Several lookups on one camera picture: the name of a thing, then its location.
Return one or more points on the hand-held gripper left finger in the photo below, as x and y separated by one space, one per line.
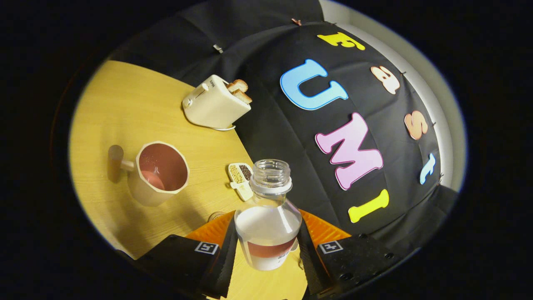
222 266

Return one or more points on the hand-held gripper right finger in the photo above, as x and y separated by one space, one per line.
310 266

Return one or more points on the clear juice bottle red label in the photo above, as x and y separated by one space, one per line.
268 225

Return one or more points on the beige cup maroon inside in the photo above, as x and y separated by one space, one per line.
143 192

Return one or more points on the white divided bean dish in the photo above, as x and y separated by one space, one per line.
237 175

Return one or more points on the white toaster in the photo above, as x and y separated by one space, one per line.
212 108

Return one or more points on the toast slice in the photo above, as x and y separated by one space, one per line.
243 96
238 85

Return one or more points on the wooden table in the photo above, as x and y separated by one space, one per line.
125 104

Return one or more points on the silver metal clip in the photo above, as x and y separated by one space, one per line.
217 48

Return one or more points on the copper clip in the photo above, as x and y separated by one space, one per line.
296 21

